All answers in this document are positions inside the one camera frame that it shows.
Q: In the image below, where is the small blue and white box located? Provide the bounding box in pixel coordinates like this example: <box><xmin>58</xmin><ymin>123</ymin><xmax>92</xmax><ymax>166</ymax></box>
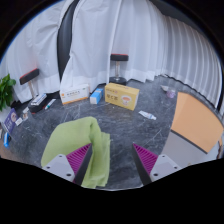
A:
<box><xmin>89</xmin><ymin>87</ymin><xmax>105</xmax><ymax>105</ymax></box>

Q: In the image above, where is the yellow box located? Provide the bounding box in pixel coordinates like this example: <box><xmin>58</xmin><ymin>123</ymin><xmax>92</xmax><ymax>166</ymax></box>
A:
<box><xmin>104</xmin><ymin>82</ymin><xmax>141</xmax><ymax>112</ymax></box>

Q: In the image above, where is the white curtain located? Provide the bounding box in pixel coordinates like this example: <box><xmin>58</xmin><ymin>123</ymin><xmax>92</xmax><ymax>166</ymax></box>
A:
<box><xmin>59</xmin><ymin>0</ymin><xmax>224</xmax><ymax>113</ymax></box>
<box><xmin>0</xmin><ymin>1</ymin><xmax>73</xmax><ymax>104</ymax></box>

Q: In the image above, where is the small purple object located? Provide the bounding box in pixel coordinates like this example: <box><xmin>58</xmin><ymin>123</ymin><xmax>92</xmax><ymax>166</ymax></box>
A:
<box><xmin>166</xmin><ymin>89</ymin><xmax>177</xmax><ymax>100</ymax></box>

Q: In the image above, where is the black stool with red rim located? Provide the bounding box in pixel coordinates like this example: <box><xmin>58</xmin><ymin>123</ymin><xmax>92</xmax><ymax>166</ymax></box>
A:
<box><xmin>18</xmin><ymin>67</ymin><xmax>49</xmax><ymax>114</ymax></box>
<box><xmin>108</xmin><ymin>53</ymin><xmax>130</xmax><ymax>86</ymax></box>

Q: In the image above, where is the small white and blue tube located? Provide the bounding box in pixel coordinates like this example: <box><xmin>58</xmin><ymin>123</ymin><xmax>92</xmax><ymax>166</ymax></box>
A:
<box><xmin>44</xmin><ymin>98</ymin><xmax>57</xmax><ymax>111</ymax></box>

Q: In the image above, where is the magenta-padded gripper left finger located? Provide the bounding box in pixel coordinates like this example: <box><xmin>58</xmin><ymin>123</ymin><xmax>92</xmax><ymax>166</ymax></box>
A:
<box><xmin>41</xmin><ymin>143</ymin><xmax>94</xmax><ymax>186</ymax></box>

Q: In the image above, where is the green towel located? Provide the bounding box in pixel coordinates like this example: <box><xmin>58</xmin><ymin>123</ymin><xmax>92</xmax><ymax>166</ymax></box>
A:
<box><xmin>40</xmin><ymin>116</ymin><xmax>112</xmax><ymax>190</ymax></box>

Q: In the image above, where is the purple box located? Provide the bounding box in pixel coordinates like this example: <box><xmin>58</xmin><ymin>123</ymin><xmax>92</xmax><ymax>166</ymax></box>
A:
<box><xmin>2</xmin><ymin>107</ymin><xmax>19</xmax><ymax>135</ymax></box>

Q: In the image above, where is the white and orange box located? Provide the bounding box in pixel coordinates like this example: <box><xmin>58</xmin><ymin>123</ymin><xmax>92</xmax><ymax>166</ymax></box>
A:
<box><xmin>59</xmin><ymin>83</ymin><xmax>91</xmax><ymax>106</ymax></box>

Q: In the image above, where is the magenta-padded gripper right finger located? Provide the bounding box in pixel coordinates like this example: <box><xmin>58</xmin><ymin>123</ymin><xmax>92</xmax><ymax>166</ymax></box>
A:
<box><xmin>131</xmin><ymin>143</ymin><xmax>184</xmax><ymax>186</ymax></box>

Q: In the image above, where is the potted green plant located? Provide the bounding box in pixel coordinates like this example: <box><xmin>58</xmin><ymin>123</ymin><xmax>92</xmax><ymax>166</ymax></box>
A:
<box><xmin>0</xmin><ymin>73</ymin><xmax>17</xmax><ymax>113</ymax></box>

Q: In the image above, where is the white book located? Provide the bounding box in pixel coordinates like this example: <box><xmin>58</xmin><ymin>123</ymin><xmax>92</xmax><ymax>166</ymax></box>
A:
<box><xmin>30</xmin><ymin>93</ymin><xmax>48</xmax><ymax>107</ymax></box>

